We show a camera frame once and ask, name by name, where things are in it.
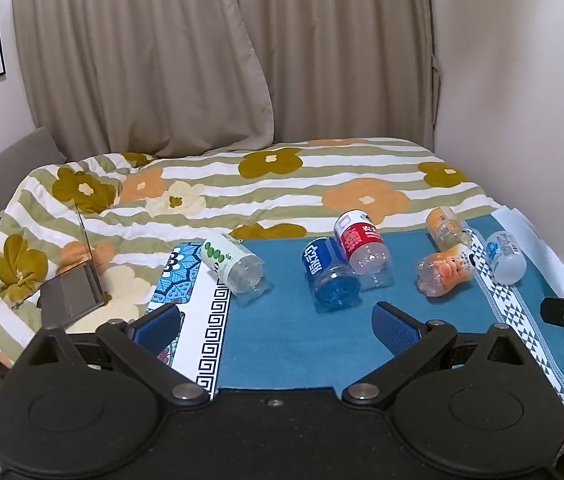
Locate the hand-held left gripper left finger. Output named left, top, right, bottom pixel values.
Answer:
left=11, top=303, right=211, bottom=403

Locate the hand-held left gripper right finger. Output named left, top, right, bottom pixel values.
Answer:
left=343, top=302, right=537, bottom=406

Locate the white light-blue label bottle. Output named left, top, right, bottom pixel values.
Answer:
left=485, top=230, right=527, bottom=284

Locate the peach print clear bottle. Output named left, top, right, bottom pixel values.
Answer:
left=416, top=244, right=477, bottom=297

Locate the grey laptop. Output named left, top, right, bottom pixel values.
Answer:
left=37, top=204, right=112, bottom=332

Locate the green label plastic bottle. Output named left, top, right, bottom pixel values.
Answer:
left=201, top=232, right=267, bottom=296

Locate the red label plastic bottle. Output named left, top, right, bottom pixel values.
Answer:
left=334, top=210, right=395, bottom=288

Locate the blue label plastic bottle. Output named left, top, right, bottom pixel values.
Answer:
left=303, top=236, right=363, bottom=307

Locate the blue patterned tablecloth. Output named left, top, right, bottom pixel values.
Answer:
left=148, top=208, right=564, bottom=408

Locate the orange label plastic bottle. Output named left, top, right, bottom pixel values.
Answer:
left=424, top=207, right=475, bottom=252

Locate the floral striped blanket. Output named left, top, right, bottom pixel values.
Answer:
left=0, top=136, right=512, bottom=368

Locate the grey sofa backrest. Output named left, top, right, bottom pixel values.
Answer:
left=0, top=126, right=68, bottom=211

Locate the beige curtain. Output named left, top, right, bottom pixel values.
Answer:
left=226, top=0, right=443, bottom=152
left=11, top=0, right=275, bottom=161

